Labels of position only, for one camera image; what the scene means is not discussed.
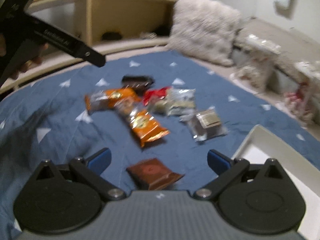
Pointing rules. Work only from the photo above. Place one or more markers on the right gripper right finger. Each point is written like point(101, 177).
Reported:
point(229, 171)

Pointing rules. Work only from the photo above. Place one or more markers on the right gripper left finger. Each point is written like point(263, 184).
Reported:
point(88, 171)

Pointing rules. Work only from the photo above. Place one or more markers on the clear brown cake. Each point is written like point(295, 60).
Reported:
point(204, 125)

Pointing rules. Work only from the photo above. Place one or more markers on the brown square snack packet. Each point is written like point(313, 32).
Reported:
point(153, 175)

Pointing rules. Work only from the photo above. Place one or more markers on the orange twisted dough snack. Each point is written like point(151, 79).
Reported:
point(144, 126)

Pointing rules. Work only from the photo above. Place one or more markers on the silver green snack packet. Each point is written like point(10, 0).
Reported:
point(176, 102)

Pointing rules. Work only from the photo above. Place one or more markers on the black orange snack packet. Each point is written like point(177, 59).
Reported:
point(137, 82)

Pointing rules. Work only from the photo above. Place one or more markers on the red snack packet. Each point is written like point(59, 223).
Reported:
point(155, 93)

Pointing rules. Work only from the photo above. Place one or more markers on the person's left hand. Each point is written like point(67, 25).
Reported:
point(24, 67)

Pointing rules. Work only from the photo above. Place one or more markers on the white cardboard tray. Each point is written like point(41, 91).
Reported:
point(261, 144)

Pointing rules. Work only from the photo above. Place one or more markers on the blue quilted triangle mat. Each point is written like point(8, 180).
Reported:
point(48, 120)

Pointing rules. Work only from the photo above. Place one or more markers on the wooden bedside shelf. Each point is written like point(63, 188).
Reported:
point(112, 26)

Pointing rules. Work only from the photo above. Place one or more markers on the clear jar white doll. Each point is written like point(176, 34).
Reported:
point(258, 65)

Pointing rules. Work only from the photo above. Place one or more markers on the clear jar red doll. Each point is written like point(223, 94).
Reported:
point(299, 103)

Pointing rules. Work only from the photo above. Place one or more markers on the fluffy white pillow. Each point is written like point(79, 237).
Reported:
point(204, 29)

